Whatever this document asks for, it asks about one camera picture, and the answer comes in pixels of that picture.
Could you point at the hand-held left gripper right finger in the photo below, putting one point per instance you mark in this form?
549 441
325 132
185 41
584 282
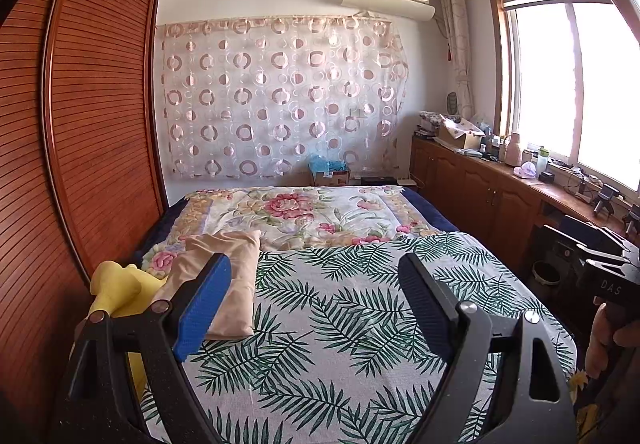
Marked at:
425 304

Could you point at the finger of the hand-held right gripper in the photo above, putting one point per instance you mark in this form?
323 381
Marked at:
585 230
562 244

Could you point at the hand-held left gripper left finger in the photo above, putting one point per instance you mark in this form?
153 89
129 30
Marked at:
202 309

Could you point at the beige printed T-shirt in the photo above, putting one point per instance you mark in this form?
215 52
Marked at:
235 274

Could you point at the person's right hand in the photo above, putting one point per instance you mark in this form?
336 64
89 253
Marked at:
605 334

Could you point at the grey trash bin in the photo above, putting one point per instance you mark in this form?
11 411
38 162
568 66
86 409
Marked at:
546 273

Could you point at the small black box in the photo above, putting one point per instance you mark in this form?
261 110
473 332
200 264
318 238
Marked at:
547 177

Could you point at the green-capped bottle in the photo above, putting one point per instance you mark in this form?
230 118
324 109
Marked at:
542 162

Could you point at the yellow plush toy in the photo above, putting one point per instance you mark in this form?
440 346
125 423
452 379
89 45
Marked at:
120 289

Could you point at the wooden low cabinet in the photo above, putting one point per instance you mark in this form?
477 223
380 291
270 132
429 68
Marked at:
480 184

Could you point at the pink jug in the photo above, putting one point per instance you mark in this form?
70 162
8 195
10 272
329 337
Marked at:
514 152

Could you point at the white power strip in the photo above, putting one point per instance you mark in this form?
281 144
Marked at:
406 181

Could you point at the flat black box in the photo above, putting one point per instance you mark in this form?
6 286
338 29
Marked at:
377 180

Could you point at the floral blanket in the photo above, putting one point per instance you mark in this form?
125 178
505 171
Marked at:
300 214

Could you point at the open cardboard box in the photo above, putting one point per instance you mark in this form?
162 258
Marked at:
465 139

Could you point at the wooden-framed window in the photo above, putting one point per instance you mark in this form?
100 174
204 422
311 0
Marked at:
550 84

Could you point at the brown cardboard box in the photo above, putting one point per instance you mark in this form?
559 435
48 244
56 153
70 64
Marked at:
332 178

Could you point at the blue plastic bag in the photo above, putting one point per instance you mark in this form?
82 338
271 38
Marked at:
327 163

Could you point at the dark oval hand fan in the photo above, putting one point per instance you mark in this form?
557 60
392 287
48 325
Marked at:
453 103

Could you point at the patterned storage box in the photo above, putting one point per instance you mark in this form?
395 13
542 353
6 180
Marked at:
430 124

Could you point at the wooden slatted wardrobe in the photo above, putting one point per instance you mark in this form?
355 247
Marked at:
100 124

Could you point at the patterned window curtain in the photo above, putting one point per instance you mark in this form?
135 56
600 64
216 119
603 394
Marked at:
460 49

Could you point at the circle-patterned sheer curtain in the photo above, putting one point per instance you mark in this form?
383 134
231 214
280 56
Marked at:
280 99

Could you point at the white air deflector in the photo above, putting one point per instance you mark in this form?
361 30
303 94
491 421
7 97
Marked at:
390 8

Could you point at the small camera on tripod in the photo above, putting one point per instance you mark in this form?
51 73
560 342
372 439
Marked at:
606 196
632 219

